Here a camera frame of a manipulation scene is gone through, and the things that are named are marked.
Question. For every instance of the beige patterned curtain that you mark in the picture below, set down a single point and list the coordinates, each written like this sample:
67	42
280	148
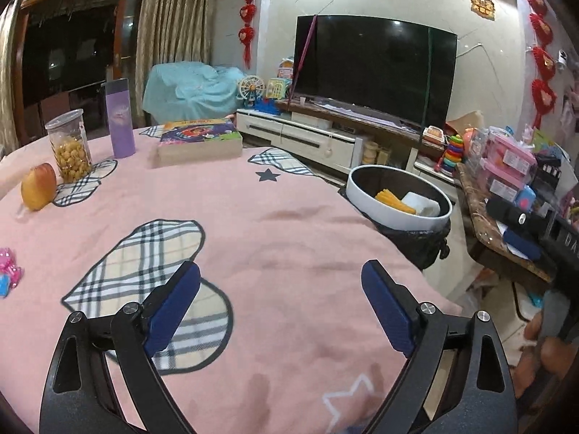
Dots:
7	81
174	18

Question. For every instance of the brown side table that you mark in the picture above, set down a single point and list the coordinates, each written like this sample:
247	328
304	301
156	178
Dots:
486	235

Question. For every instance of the colourful puzzle box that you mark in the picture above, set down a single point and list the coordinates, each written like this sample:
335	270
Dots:
199	142

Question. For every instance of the white rim trash bin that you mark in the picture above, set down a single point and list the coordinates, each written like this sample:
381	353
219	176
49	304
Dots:
384	218

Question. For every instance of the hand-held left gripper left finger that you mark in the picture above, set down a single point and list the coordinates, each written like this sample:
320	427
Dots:
174	309

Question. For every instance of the gold red wall decoration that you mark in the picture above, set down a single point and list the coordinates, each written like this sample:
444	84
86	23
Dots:
481	3

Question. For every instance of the white television cabinet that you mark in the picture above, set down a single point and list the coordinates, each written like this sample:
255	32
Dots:
312	138

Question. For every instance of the wooden frame glass door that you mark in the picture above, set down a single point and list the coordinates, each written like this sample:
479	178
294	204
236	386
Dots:
68	49

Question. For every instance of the blue small toy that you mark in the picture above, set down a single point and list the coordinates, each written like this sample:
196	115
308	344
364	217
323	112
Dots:
3	287

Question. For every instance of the person's right hand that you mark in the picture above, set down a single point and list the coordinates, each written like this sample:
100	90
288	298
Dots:
529	373

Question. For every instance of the red yellow apple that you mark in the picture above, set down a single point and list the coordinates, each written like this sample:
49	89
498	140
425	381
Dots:
38	186

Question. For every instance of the pink small toy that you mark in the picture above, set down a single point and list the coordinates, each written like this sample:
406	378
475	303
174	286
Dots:
9	266

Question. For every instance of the teal cloth covered armchair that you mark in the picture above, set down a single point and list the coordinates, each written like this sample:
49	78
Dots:
190	90

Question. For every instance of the toy ferris wheel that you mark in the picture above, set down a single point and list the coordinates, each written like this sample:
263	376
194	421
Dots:
251	90

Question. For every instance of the yellow green toy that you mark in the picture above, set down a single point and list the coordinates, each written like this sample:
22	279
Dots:
276	89

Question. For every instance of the black flat television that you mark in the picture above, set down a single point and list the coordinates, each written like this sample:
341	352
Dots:
375	68

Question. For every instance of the white foam packing sleeve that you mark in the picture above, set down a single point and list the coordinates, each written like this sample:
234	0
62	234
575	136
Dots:
420	205

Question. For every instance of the cream round container stack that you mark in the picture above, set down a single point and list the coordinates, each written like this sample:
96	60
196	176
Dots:
371	153

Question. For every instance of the pink plaid patch blanket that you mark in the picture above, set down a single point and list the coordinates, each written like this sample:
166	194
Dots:
280	235

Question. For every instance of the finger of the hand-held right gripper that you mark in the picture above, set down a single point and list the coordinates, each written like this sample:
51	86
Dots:
522	243
511	211

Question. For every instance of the blue toy track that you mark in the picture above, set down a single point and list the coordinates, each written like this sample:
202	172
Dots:
267	107

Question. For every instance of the purple water bottle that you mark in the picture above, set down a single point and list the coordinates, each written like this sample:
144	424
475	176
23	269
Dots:
120	120

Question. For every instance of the brown cardboard piece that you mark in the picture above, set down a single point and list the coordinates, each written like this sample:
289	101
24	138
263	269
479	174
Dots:
466	123

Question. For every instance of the yellow ridged foam sleeve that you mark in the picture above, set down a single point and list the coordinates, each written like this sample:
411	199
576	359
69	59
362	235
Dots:
391	200

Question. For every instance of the red hanging heart decoration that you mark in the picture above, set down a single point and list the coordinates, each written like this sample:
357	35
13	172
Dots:
248	9
543	56

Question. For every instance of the pink storage box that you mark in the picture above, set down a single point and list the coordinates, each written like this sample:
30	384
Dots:
497	183
509	153

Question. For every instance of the clear snack jar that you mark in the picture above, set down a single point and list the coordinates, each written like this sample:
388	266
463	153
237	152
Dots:
70	149

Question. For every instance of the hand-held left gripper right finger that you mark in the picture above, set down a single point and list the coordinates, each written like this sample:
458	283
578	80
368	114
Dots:
389	309

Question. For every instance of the white orange toy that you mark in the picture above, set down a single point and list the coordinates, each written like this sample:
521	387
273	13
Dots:
432	134

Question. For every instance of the blue toy device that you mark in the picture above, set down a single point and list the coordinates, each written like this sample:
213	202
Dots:
527	199

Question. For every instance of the white security camera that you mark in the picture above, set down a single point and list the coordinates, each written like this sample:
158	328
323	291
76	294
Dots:
565	57

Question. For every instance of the pink toy house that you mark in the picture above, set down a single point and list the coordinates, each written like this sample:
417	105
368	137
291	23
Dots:
286	68

